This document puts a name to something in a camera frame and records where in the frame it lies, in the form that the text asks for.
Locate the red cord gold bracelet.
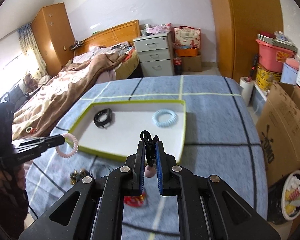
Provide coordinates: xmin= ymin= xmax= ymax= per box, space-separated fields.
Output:
xmin=123 ymin=192 xmax=148 ymax=208

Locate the black hair tie pink bead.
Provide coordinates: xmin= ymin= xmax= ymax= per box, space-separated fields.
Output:
xmin=140 ymin=130 xmax=159 ymax=178

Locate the pink spiral hair tie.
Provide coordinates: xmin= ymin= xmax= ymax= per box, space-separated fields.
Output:
xmin=55 ymin=133 xmax=80 ymax=158

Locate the left human hand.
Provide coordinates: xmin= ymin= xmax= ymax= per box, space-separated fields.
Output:
xmin=0 ymin=165 xmax=26 ymax=193

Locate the bed with brown blanket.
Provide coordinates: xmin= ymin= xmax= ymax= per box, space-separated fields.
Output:
xmin=12 ymin=49 xmax=139 ymax=140

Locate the blue plaid table cloth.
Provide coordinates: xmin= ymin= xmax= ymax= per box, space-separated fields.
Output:
xmin=25 ymin=74 xmax=269 ymax=240

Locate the green shallow cardboard tray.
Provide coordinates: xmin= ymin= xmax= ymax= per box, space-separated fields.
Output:
xmin=69 ymin=100 xmax=186 ymax=162

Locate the black fitness wristband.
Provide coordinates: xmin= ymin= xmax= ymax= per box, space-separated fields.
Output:
xmin=93 ymin=108 xmax=113 ymax=128

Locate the floral curtain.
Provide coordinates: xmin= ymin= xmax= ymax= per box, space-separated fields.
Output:
xmin=17 ymin=23 xmax=48 ymax=81

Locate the red soda bottle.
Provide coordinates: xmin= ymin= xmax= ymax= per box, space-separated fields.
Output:
xmin=173 ymin=57 xmax=182 ymax=75

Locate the white three-drawer cabinet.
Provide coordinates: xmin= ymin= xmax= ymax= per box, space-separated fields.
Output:
xmin=133 ymin=32 xmax=174 ymax=77

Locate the orange box under bag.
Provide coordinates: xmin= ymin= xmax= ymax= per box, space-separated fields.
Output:
xmin=175 ymin=48 xmax=199 ymax=57

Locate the white paper roll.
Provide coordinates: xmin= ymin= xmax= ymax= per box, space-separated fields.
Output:
xmin=239 ymin=77 xmax=254 ymax=106

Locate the tall wooden wardrobe left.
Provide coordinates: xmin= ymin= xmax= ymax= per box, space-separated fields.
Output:
xmin=31 ymin=3 xmax=75 ymax=76

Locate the brown cardboard box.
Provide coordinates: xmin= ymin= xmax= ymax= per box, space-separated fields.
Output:
xmin=256 ymin=81 xmax=300 ymax=187

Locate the round trash bin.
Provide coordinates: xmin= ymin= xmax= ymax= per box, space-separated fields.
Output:
xmin=267 ymin=170 xmax=300 ymax=225

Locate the red white gift bag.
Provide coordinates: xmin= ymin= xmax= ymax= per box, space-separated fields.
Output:
xmin=174 ymin=26 xmax=201 ymax=49

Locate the yellow patterned box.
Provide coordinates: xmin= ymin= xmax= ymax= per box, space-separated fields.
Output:
xmin=256 ymin=64 xmax=281 ymax=91

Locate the wooden headboard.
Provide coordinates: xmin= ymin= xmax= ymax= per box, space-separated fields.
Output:
xmin=74 ymin=20 xmax=141 ymax=55

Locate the pink plastic bin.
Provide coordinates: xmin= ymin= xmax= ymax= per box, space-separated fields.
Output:
xmin=255 ymin=38 xmax=295 ymax=73

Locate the light blue storage box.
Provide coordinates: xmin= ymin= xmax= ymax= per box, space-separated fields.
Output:
xmin=280 ymin=57 xmax=300 ymax=85

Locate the large wooden wardrobe right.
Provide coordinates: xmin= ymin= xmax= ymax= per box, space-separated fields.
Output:
xmin=211 ymin=0 xmax=283 ymax=81

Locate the light blue spiral hair tie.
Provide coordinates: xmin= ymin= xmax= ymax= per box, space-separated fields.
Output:
xmin=152 ymin=108 xmax=178 ymax=129

